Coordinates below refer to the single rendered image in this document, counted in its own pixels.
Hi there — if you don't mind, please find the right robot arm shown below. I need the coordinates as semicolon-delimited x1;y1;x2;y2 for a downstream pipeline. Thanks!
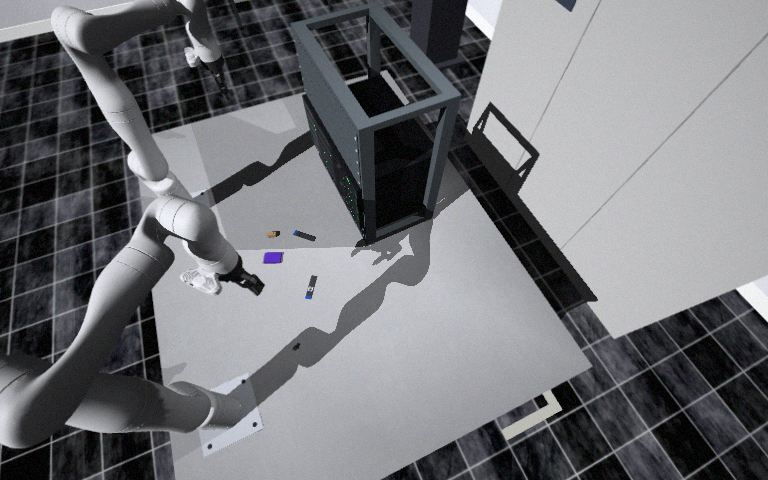
0;194;243;448

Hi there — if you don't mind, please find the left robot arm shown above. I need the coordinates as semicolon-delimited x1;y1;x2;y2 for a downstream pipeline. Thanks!
51;0;221;201

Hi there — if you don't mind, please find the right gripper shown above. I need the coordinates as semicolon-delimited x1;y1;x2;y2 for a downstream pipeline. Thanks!
218;254;265;296

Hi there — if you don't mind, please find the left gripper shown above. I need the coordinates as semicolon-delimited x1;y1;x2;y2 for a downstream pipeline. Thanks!
200;54;231;101

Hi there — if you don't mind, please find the purple flat block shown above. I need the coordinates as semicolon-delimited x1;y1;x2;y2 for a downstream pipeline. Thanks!
263;253;282;263

